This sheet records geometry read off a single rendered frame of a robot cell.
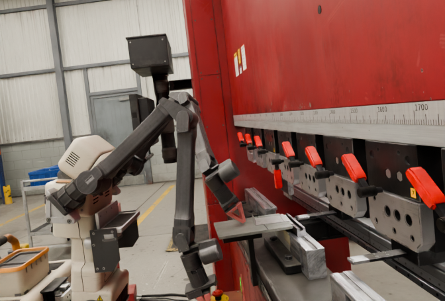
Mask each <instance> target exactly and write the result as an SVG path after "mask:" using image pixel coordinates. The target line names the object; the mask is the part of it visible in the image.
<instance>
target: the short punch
mask: <svg viewBox="0 0 445 301"><path fill-rule="evenodd" d="M281 178H282V177H281ZM282 185H283V187H282V188H281V190H282V191H283V194H284V195H285V196H286V197H287V198H289V199H291V200H292V195H293V194H294V191H293V184H291V183H289V182H287V181H286V180H284V179H282Z"/></svg>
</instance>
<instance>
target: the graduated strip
mask: <svg viewBox="0 0 445 301"><path fill-rule="evenodd" d="M233 118H234V121H262V122H326V123H359V124H424V125H445V100H443V101H425V102H416V103H398V104H388V105H370V106H361V107H343V108H325V109H316V110H298V111H288V112H271V113H261V114H243V115H233Z"/></svg>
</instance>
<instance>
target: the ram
mask: <svg viewBox="0 0 445 301"><path fill-rule="evenodd" d="M221 7H222V19H223V25H224V37H225V44H226V55H227V62H228V74H229V80H230V92H231V99H232V110H233V115H243V114H261V113H271V112H288V111H298V110H316V109H325V108H343V107H361V106H370V105H388V104H398V103H416V102H425V101H443V100H445V0H221ZM243 44H244V49H245V56H246V68H247V69H246V70H244V71H243V65H242V53H241V46H242V45H243ZM238 49H240V61H241V63H240V64H239V60H238ZM235 53H236V54H237V61H238V72H239V75H238V76H236V70H235V63H234V54H235ZM240 66H241V67H242V73H240ZM234 125H235V126H243V127H250V128H262V129H268V130H281V131H288V132H300V133H307V134H319V135H326V136H338V137H345V138H357V139H365V140H377V141H383V142H396V143H402V144H414V145H422V146H434V147H441V148H445V125H424V124H359V123H326V122H262V121H234Z"/></svg>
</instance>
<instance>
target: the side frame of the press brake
mask: <svg viewBox="0 0 445 301"><path fill-rule="evenodd" d="M182 3H183V14H184V21H185V31H186V38H187V49H188V55H189V66H190V73H191V84H192V90H193V98H194V99H196V100H197V101H198V102H199V108H200V110H201V114H200V116H201V120H202V122H203V126H204V128H205V132H206V135H207V138H208V141H209V144H210V147H211V149H212V151H213V153H214V155H215V159H216V160H217V161H218V164H221V163H222V162H224V161H226V160H227V159H231V160H232V161H233V162H234V163H235V164H236V166H237V168H238V169H239V171H240V175H239V176H237V177H235V178H234V179H233V180H231V181H229V182H228V183H226V182H224V183H225V185H226V186H227V187H228V188H229V189H230V191H231V192H233V193H234V194H235V195H236V196H237V198H238V199H239V202H242V201H246V199H245V192H244V189H250V188H253V187H254V188H255V189H256V190H258V191H259V192H260V193H261V194H263V195H264V196H265V197H266V198H267V199H268V200H269V201H270V202H272V203H273V204H274V205H275V206H276V207H277V210H275V211H276V214H280V215H281V214H283V215H286V213H288V214H289V215H291V216H292V217H293V218H295V216H298V215H304V214H307V209H306V208H304V207H303V206H301V205H300V204H298V203H297V202H295V201H294V200H291V199H289V198H287V197H286V196H285V195H284V194H283V191H282V190H281V189H277V188H276V187H275V181H274V174H273V173H271V172H269V171H268V168H262V167H260V166H259V165H257V163H256V162H255V163H253V162H251V161H249V160H248V156H247V149H246V147H240V144H241V142H239V139H238V135H237V133H238V132H241V133H242V136H243V138H244V143H246V139H245V137H244V135H245V134H246V131H245V127H243V126H235V125H234V118H233V110H232V99H231V92H230V80H229V74H228V62H227V55H226V44H225V37H224V25H223V14H222V7H221V0H182ZM205 177H206V176H205V175H204V174H202V178H203V188H204V195H205V206H206V213H207V223H208V230H209V239H212V238H216V239H217V240H218V243H219V245H220V247H221V249H222V255H223V259H222V260H220V261H216V262H214V263H212V265H213V274H216V277H217V285H216V286H215V290H222V291H223V292H230V291H234V279H233V273H232V261H231V255H230V244H229V243H223V240H222V239H219V237H218V235H217V232H216V229H215V227H214V223H215V222H224V221H228V220H227V218H228V216H227V215H226V213H225V212H224V210H223V209H222V208H221V205H220V204H219V201H218V200H217V198H216V197H215V195H214V194H213V193H212V192H211V190H210V189H209V187H208V186H207V185H206V184H205V180H206V179H205ZM318 243H320V244H321V245H322V246H323V247H324V252H325V259H326V266H327V267H328V268H329V269H330V270H331V271H332V272H333V273H342V272H344V271H352V270H351V263H350V262H349V261H348V260H347V257H350V248H349V241H348V237H341V238H336V239H328V240H323V241H318Z"/></svg>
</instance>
